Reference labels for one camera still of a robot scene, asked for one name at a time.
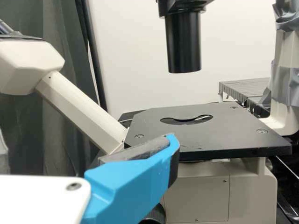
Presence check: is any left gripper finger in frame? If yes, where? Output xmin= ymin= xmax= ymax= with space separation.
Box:
xmin=80 ymin=133 xmax=180 ymax=224

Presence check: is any cream microscope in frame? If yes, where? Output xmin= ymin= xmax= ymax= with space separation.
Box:
xmin=0 ymin=0 xmax=299 ymax=224

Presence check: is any black platform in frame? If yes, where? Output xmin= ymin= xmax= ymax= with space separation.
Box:
xmin=218 ymin=77 xmax=273 ymax=112

